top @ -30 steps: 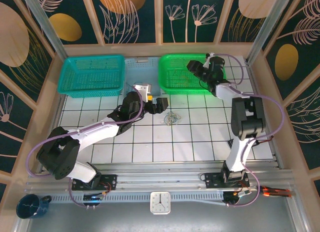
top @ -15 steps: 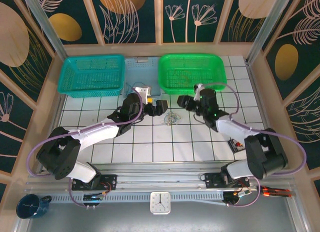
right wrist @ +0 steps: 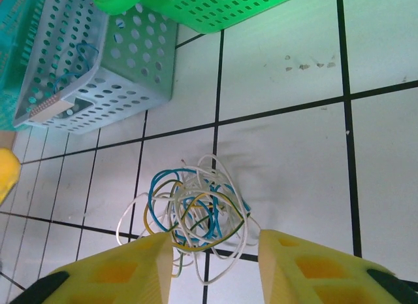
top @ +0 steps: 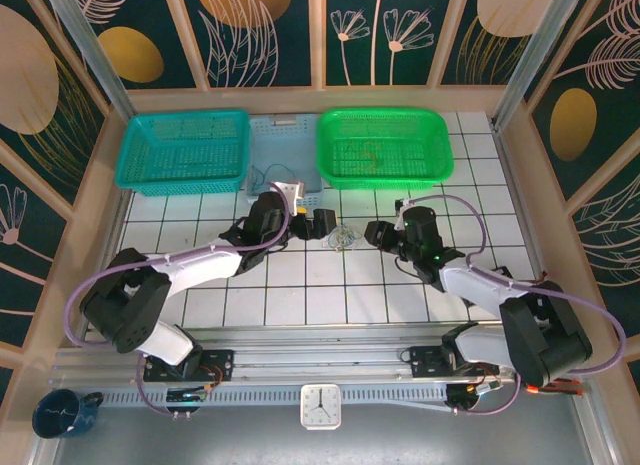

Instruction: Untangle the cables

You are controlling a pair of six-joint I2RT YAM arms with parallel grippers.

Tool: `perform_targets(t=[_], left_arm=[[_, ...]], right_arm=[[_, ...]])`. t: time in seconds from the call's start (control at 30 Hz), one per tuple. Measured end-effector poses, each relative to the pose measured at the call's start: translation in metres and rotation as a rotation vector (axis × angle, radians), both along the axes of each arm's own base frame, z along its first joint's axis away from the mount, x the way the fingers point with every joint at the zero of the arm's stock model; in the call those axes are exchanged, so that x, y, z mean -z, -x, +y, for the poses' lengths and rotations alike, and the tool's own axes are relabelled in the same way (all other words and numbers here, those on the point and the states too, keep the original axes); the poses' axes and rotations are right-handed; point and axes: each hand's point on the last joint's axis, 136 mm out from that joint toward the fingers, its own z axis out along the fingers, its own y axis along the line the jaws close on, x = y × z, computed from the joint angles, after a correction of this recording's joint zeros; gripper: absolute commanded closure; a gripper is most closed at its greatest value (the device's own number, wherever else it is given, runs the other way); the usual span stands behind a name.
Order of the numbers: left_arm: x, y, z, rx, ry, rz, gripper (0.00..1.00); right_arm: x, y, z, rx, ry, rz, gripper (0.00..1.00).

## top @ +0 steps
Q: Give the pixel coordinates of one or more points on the aluminium frame post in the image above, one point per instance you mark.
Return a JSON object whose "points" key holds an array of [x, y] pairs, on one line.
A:
{"points": [[530, 55], [95, 55]]}

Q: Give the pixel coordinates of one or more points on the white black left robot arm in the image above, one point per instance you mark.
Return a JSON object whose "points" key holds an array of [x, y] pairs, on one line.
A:
{"points": [[200, 267]]}

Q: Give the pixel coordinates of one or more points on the light blue plastic basket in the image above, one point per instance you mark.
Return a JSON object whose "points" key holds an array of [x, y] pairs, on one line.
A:
{"points": [[282, 145]]}

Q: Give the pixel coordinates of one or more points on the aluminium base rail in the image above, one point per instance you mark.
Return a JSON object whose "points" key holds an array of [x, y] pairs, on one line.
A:
{"points": [[320, 360]]}

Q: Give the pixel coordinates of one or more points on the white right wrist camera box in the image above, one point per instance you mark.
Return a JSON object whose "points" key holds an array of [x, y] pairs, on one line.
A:
{"points": [[402, 202]]}

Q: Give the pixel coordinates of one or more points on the white square clock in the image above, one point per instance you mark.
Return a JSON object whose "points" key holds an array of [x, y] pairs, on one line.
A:
{"points": [[320, 405]]}

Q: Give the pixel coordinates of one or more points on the teal plastic basket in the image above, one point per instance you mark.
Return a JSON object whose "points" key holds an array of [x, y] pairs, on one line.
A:
{"points": [[150, 180]]}

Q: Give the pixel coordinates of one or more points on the dark blue mug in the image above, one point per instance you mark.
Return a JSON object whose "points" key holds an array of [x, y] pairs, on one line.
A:
{"points": [[57, 415]]}

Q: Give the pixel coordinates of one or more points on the orange black pliers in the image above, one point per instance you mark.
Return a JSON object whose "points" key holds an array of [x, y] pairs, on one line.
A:
{"points": [[560, 385]]}

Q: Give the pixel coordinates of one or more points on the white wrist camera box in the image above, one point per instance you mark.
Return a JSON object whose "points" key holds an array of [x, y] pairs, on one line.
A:
{"points": [[292, 190], [402, 202]]}

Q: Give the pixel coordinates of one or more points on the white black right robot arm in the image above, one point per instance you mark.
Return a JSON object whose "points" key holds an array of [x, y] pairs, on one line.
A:
{"points": [[475, 285]]}

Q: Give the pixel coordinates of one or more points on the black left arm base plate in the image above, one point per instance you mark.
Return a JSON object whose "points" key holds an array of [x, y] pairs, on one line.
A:
{"points": [[220, 360]]}

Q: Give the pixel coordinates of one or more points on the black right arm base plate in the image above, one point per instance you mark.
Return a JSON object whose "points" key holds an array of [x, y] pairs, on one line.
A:
{"points": [[425, 357]]}

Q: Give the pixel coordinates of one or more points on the green plastic basket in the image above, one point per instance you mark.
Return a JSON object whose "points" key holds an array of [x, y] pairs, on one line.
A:
{"points": [[400, 155]]}

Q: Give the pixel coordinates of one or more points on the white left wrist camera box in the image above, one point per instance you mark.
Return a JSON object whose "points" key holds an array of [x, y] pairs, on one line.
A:
{"points": [[292, 190]]}

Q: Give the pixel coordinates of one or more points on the black controller board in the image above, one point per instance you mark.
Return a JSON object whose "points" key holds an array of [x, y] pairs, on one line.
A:
{"points": [[462, 397], [185, 397]]}

